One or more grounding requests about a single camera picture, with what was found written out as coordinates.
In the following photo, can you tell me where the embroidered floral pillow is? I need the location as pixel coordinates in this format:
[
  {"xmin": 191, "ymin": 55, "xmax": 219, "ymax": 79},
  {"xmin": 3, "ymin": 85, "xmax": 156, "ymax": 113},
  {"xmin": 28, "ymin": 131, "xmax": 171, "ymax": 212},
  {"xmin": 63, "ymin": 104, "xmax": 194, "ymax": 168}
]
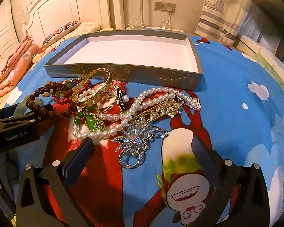
[{"xmin": 42, "ymin": 21, "xmax": 80, "ymax": 46}]

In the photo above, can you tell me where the cream pillow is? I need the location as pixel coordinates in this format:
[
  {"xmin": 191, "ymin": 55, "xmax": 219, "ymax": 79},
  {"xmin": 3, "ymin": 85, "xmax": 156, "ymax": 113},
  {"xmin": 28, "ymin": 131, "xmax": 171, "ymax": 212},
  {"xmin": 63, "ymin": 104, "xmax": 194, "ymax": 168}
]
[{"xmin": 71, "ymin": 22, "xmax": 101, "ymax": 36}]

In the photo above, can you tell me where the blue cartoon printed blanket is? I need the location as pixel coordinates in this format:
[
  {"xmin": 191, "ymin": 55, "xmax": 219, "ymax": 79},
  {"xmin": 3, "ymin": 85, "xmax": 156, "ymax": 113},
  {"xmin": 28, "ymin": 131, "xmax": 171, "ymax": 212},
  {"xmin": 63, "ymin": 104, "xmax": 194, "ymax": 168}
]
[{"xmin": 0, "ymin": 32, "xmax": 284, "ymax": 227}]

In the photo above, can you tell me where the white charger cable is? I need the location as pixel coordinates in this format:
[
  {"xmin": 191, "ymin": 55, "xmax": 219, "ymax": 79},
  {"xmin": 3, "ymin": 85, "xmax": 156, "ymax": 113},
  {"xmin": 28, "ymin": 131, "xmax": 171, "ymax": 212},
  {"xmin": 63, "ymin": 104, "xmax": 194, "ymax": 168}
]
[{"xmin": 158, "ymin": 11, "xmax": 174, "ymax": 28}]

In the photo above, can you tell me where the white wooden headboard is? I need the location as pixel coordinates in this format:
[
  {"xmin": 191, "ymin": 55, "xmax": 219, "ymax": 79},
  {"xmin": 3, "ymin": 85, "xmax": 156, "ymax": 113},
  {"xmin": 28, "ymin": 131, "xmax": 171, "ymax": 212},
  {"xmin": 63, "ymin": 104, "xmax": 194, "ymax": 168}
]
[{"xmin": 21, "ymin": 0, "xmax": 125, "ymax": 45}]

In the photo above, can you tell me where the gold brooch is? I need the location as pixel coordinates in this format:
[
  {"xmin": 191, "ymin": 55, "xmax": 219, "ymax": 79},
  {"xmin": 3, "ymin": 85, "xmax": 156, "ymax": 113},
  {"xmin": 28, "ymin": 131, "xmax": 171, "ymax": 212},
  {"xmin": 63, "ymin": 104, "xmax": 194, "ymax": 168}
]
[{"xmin": 128, "ymin": 99, "xmax": 180, "ymax": 126}]

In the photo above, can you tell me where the green gem pendant necklace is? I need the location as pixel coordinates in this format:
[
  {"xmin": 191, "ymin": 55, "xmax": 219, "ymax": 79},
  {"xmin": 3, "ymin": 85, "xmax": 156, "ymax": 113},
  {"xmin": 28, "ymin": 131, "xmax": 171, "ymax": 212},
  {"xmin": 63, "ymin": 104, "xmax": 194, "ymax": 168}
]
[{"xmin": 73, "ymin": 106, "xmax": 106, "ymax": 133}]

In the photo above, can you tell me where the pink folded quilt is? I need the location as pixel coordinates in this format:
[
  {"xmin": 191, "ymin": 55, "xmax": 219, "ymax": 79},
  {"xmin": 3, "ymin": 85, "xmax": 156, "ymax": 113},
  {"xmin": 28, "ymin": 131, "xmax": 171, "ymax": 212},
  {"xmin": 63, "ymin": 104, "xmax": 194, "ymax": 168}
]
[{"xmin": 0, "ymin": 36, "xmax": 44, "ymax": 97}]

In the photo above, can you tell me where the white wardrobe door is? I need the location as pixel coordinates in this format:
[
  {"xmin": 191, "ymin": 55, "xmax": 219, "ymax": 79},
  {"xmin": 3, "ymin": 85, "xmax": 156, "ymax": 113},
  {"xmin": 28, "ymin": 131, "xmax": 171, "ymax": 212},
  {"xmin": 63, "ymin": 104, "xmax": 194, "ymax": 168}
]
[{"xmin": 0, "ymin": 0, "xmax": 22, "ymax": 59}]

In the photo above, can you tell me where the white pearl necklace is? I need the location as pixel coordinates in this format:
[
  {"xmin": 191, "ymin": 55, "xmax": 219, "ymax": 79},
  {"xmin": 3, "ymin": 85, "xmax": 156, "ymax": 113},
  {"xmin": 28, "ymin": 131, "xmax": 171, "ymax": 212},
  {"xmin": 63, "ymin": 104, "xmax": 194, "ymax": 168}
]
[{"xmin": 73, "ymin": 86, "xmax": 200, "ymax": 140}]

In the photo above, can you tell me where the silver brooch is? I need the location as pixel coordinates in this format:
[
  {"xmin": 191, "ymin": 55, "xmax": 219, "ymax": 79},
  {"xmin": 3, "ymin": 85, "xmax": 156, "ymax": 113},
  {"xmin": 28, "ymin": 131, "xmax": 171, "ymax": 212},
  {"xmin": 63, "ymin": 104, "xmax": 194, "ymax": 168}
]
[{"xmin": 111, "ymin": 124, "xmax": 169, "ymax": 152}]

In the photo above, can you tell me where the red woven cord bracelet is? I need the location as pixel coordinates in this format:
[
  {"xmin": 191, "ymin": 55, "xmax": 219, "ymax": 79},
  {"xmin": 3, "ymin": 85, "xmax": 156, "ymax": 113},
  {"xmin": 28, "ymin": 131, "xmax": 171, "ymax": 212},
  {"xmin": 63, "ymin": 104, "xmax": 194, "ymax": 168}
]
[{"xmin": 51, "ymin": 78, "xmax": 90, "ymax": 104}]

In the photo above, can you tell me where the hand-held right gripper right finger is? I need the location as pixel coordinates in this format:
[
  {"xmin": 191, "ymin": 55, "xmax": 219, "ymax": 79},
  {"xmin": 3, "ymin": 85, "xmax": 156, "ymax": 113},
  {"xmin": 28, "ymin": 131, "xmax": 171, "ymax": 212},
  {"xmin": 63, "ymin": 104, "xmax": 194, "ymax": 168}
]
[{"xmin": 191, "ymin": 136, "xmax": 270, "ymax": 227}]

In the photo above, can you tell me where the wall socket plate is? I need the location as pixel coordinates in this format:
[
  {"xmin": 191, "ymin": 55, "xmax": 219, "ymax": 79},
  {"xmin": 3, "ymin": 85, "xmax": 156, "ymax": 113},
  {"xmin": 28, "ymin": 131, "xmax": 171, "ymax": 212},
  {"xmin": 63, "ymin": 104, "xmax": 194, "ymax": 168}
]
[{"xmin": 154, "ymin": 2, "xmax": 176, "ymax": 12}]

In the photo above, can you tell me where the black stone gold ring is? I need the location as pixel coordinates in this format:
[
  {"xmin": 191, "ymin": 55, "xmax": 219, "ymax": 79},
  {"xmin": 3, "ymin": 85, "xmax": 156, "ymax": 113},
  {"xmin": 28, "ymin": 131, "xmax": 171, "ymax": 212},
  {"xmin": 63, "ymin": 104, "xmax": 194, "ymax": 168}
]
[{"xmin": 115, "ymin": 86, "xmax": 129, "ymax": 110}]

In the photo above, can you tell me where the ship print curtain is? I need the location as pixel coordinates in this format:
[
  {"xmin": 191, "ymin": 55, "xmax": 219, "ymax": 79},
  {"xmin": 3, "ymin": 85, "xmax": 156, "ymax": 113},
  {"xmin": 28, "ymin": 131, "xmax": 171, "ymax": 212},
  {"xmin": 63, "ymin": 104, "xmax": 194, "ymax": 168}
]
[{"xmin": 195, "ymin": 0, "xmax": 284, "ymax": 48}]

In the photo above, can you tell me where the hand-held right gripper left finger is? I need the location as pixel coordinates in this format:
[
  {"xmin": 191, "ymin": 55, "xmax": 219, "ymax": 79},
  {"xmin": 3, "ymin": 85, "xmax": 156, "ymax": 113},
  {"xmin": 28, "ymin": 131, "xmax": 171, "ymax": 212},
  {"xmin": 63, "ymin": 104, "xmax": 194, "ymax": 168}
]
[{"xmin": 15, "ymin": 137, "xmax": 95, "ymax": 227}]

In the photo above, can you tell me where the pale green jade disc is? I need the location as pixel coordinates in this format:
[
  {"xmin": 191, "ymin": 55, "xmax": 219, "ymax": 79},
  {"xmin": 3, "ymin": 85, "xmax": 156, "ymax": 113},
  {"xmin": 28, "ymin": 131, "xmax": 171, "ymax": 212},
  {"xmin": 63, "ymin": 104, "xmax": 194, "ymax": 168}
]
[{"xmin": 13, "ymin": 95, "xmax": 42, "ymax": 119}]

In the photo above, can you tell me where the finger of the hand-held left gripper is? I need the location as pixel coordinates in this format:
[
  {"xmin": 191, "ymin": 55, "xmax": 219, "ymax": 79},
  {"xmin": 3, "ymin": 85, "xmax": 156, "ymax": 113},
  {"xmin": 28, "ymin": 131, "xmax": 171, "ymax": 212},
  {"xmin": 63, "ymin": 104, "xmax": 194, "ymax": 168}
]
[
  {"xmin": 0, "ymin": 113, "xmax": 56, "ymax": 135},
  {"xmin": 0, "ymin": 103, "xmax": 54, "ymax": 118}
]

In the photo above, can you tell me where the silver chain bracelet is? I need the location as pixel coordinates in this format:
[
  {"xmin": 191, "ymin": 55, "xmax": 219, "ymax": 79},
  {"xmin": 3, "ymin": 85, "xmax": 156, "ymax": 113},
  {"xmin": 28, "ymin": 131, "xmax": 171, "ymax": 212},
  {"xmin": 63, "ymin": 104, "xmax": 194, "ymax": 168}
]
[{"xmin": 118, "ymin": 144, "xmax": 148, "ymax": 169}]

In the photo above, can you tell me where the grey shallow cardboard box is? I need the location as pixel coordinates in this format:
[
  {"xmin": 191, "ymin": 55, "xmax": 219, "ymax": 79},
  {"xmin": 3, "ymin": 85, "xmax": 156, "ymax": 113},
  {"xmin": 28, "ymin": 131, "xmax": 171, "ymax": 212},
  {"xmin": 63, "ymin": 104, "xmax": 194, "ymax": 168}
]
[{"xmin": 44, "ymin": 28, "xmax": 204, "ymax": 91}]

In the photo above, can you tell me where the gold bangle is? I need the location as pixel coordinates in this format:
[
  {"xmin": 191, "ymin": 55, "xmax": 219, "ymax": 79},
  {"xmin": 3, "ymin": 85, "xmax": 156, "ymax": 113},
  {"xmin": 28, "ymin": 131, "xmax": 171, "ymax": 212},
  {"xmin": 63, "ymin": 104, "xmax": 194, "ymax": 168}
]
[{"xmin": 72, "ymin": 68, "xmax": 113, "ymax": 107}]

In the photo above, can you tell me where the white wall conduit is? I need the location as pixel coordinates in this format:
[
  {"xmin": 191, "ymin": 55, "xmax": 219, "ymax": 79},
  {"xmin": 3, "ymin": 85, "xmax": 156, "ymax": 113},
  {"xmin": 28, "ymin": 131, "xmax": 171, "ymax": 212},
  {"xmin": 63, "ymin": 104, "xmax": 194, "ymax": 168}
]
[{"xmin": 139, "ymin": 0, "xmax": 144, "ymax": 27}]

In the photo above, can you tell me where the dark red bead bracelet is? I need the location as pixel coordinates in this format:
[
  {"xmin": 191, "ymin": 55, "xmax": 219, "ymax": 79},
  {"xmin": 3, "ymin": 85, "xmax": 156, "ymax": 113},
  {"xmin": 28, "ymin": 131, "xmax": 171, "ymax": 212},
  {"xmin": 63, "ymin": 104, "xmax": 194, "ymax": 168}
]
[{"xmin": 26, "ymin": 80, "xmax": 77, "ymax": 119}]

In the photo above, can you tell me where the white bed rail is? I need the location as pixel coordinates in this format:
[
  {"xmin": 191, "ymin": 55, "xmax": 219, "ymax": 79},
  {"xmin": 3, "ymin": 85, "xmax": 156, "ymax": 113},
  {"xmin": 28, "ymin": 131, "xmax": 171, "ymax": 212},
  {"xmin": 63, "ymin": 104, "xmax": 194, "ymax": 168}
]
[{"xmin": 237, "ymin": 34, "xmax": 284, "ymax": 100}]

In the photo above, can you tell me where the multicolour stone bead bracelet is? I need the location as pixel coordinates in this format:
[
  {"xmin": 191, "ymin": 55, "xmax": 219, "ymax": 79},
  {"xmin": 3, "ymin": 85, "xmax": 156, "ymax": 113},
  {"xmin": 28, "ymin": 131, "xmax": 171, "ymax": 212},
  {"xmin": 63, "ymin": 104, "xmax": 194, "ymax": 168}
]
[{"xmin": 41, "ymin": 79, "xmax": 86, "ymax": 97}]

